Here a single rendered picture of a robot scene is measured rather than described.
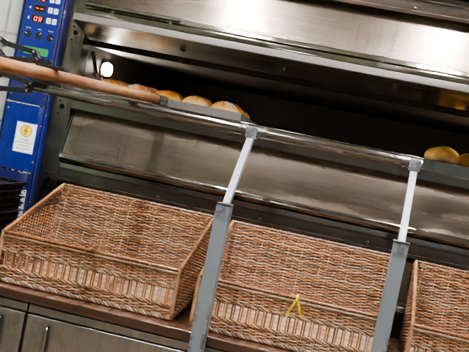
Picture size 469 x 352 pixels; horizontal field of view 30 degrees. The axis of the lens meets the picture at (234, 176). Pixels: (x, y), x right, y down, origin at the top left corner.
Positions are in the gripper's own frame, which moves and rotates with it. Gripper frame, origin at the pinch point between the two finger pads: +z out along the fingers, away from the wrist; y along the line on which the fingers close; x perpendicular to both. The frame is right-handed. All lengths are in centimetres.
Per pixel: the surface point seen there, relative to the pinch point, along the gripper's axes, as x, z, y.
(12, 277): -50, -21, 60
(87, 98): -63, -13, 4
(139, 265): -51, 16, 47
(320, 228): -101, 62, 31
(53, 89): -63, -24, 3
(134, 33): -89, -10, -20
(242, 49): -86, 27, -21
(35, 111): -97, -42, 12
